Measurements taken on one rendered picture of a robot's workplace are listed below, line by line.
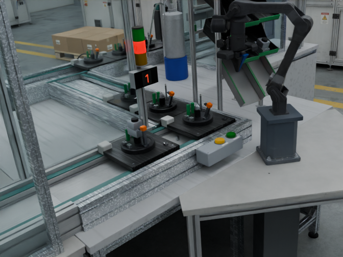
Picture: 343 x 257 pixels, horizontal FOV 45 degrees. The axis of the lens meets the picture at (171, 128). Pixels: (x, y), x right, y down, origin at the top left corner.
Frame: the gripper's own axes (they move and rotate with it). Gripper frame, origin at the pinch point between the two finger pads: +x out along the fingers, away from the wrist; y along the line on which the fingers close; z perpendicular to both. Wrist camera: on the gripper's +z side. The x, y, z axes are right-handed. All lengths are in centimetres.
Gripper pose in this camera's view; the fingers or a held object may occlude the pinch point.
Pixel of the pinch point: (237, 63)
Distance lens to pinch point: 168.5
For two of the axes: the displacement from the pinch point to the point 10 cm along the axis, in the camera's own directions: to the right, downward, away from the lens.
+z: -6.7, -2.8, 6.9
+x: 0.6, 9.0, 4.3
